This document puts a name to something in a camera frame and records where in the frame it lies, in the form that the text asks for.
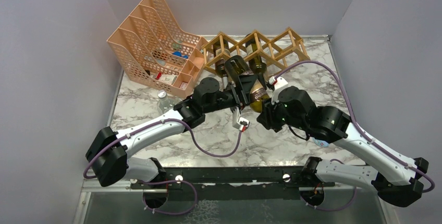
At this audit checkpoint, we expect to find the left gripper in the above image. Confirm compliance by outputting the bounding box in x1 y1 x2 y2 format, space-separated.
204 74 258 116

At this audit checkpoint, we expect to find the green wine bottle front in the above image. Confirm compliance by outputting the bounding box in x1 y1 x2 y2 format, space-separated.
213 39 230 90

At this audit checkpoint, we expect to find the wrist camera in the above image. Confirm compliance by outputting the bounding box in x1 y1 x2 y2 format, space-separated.
268 76 289 94
232 107 250 132

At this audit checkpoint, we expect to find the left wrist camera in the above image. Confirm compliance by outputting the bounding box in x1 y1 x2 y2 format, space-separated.
232 107 250 132

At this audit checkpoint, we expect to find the red item in organizer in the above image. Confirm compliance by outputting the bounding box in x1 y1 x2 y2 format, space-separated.
155 72 162 80

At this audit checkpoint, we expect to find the wooden wine rack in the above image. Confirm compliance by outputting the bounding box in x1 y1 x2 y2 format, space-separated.
201 27 310 74

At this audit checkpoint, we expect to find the clear bottle silver cap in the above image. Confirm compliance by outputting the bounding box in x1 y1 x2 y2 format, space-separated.
157 90 175 114

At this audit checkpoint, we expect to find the blue item in organizer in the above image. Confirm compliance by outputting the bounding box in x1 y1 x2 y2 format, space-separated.
172 51 188 59

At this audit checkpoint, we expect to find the clear bottle blue label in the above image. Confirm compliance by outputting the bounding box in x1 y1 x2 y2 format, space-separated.
312 138 329 147

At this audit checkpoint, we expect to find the pink plastic file organizer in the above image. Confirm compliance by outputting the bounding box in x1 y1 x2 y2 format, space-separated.
107 0 207 98

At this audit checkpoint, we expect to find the green wine bottle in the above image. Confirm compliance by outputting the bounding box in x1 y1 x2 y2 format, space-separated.
213 39 230 90
225 55 269 113
245 38 267 78

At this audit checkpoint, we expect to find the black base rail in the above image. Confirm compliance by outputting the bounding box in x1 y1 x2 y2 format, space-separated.
130 166 319 201

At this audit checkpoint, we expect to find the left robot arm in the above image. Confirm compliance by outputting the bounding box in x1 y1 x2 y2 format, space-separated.
83 74 258 188

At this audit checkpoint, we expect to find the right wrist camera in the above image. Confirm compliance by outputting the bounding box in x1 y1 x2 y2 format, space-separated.
268 76 289 94

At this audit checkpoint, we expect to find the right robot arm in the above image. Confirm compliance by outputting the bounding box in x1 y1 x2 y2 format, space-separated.
257 86 429 207

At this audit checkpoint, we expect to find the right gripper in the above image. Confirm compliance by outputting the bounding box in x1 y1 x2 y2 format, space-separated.
257 92 308 131

